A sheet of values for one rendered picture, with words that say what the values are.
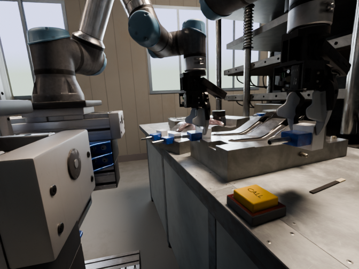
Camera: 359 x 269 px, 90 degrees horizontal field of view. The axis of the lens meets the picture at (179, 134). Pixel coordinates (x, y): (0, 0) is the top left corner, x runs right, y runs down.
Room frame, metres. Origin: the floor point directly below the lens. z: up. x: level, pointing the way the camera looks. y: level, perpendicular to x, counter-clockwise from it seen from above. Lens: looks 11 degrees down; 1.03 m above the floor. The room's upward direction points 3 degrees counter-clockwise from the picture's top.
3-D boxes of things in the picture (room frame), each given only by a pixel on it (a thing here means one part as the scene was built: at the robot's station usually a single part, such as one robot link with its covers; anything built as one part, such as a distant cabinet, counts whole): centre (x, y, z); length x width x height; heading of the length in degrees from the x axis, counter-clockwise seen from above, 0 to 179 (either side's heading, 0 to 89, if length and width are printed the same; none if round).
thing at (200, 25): (0.64, -0.06, 1.21); 0.09 x 0.08 x 0.11; 73
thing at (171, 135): (0.76, 0.06, 0.85); 0.13 x 0.05 x 0.05; 126
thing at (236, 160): (0.66, -0.32, 0.87); 0.50 x 0.26 x 0.14; 109
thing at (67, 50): (0.65, 0.40, 1.20); 0.13 x 0.12 x 0.14; 163
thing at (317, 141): (0.39, -0.25, 0.93); 0.13 x 0.05 x 0.05; 109
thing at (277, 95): (1.52, -1.01, 1.01); 1.10 x 0.74 x 0.05; 19
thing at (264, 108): (1.43, -0.90, 0.87); 0.50 x 0.27 x 0.17; 109
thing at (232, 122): (0.97, -0.12, 0.85); 0.50 x 0.26 x 0.11; 126
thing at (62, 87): (0.64, 0.41, 1.09); 0.15 x 0.15 x 0.10
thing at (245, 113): (1.56, -0.58, 1.10); 0.05 x 0.05 x 1.30
